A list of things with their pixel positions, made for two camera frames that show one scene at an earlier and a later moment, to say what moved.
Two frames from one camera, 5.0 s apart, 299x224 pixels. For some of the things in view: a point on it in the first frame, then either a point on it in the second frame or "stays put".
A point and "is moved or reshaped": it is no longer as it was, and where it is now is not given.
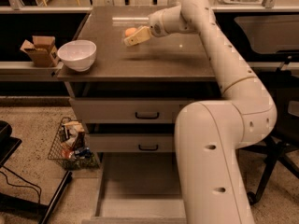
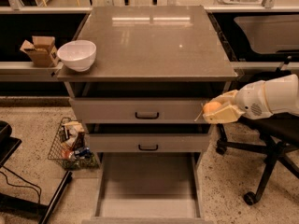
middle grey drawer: (132, 142) stays put
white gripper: (156, 23) -> (250, 100)
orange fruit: (130, 30) is moved or reshaped
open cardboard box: (43, 50) stays put
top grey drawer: (126, 110) stays put
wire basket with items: (70, 148) stays put
